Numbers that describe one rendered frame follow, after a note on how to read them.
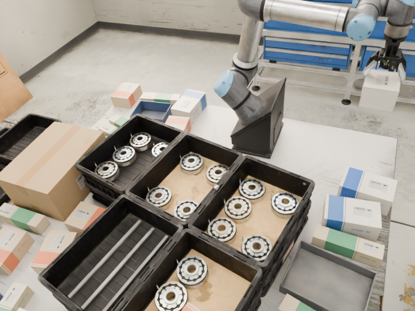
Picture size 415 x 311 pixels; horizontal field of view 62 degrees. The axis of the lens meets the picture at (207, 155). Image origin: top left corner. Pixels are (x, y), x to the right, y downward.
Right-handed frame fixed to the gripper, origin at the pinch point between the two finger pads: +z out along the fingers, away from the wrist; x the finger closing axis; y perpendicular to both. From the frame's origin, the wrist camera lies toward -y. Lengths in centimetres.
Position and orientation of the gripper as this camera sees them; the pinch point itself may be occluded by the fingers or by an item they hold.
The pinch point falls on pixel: (381, 81)
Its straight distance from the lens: 152.8
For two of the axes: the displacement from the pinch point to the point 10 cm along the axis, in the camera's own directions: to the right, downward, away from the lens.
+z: 1.0, 7.1, 7.0
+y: -4.0, 6.7, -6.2
